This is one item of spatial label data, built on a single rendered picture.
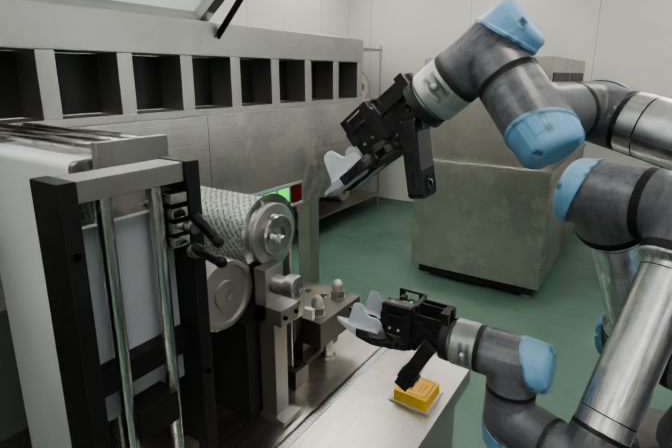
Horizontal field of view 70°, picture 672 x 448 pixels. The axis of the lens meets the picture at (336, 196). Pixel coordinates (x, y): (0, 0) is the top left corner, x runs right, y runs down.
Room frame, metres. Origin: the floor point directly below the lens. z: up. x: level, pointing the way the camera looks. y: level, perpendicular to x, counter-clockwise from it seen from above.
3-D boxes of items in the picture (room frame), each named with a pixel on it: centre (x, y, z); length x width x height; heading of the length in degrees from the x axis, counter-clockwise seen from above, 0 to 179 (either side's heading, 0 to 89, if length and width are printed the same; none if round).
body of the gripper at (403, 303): (0.74, -0.14, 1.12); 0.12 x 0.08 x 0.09; 56
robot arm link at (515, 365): (0.65, -0.27, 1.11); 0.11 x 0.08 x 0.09; 56
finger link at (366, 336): (0.75, -0.08, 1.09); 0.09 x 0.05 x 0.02; 65
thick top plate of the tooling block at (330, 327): (1.08, 0.15, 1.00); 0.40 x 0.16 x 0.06; 56
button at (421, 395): (0.85, -0.16, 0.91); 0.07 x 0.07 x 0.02; 56
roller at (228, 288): (0.81, 0.29, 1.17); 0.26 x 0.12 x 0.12; 56
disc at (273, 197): (0.85, 0.12, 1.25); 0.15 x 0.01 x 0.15; 146
